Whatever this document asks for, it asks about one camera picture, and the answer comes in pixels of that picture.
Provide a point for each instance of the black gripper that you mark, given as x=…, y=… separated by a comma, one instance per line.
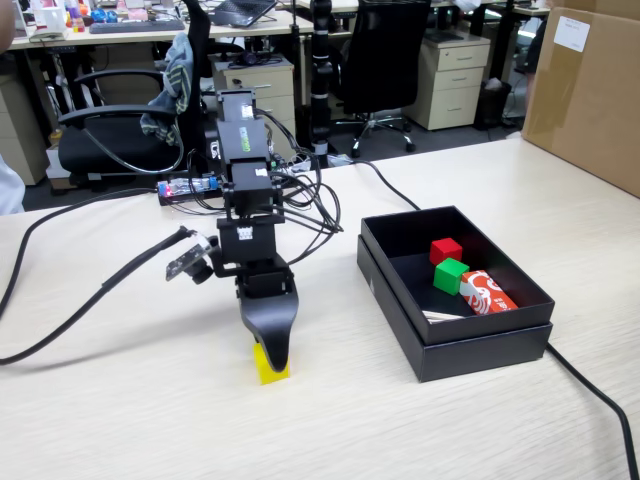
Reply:
x=262, y=282

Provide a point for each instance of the yellow wooden cube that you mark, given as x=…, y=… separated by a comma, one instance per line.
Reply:
x=262, y=375

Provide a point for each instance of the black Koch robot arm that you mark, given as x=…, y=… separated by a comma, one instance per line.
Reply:
x=245, y=140

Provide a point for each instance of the person's bare forearm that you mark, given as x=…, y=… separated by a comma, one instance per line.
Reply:
x=5, y=25

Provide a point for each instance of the black cardboard box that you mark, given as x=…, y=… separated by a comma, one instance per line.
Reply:
x=400, y=235

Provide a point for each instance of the black open box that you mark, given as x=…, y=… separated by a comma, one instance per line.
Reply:
x=475, y=355

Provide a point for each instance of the large brown cardboard box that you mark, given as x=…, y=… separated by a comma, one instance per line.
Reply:
x=590, y=110

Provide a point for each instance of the controller board with red LED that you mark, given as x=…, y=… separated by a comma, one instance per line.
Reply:
x=185, y=189

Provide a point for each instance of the green wooden cube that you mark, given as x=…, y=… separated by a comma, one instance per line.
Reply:
x=450, y=275

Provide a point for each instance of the red wooden cube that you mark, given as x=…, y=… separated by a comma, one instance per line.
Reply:
x=445, y=250

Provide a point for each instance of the black office chair with armrests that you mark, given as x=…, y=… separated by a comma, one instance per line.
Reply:
x=115, y=145

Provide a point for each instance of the beige drawer cabinet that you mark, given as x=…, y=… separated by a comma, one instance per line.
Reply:
x=265, y=82
x=452, y=85

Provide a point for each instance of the black pole with white bands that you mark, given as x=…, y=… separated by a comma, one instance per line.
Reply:
x=321, y=75

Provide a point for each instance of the blue green striped cloth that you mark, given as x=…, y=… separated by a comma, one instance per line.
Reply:
x=177, y=75

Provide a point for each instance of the black mesh office chair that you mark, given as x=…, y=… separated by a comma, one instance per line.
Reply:
x=385, y=60

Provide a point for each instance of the person in white shirt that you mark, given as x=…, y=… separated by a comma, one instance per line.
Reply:
x=9, y=190

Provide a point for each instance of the beige office desk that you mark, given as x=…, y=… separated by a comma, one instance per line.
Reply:
x=225, y=31

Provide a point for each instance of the black trash bin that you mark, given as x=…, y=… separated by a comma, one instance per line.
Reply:
x=492, y=107

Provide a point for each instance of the black laptop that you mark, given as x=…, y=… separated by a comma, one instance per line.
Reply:
x=242, y=10

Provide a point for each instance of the beige side cabinet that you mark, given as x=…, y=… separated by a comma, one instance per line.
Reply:
x=20, y=125

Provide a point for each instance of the black keyboard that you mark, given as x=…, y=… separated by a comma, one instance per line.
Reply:
x=135, y=26

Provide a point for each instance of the framed picture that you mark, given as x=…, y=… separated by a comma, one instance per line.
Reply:
x=21, y=22

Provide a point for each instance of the white shipping label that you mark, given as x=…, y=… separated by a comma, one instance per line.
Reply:
x=571, y=34

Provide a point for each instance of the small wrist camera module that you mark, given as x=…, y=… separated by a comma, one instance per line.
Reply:
x=192, y=262

